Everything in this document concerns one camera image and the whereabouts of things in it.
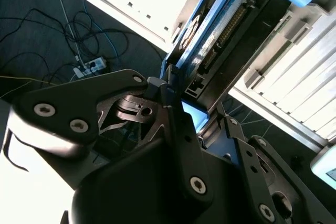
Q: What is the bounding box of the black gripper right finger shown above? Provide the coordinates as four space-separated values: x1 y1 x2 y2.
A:
216 105 336 224

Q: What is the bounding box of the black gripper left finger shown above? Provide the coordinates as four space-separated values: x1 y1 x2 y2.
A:
4 63 215 209

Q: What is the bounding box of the hard disk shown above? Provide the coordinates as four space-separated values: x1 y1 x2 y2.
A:
160 0 316 137

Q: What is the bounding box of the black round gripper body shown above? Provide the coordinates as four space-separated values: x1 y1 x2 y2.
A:
70 137 260 224

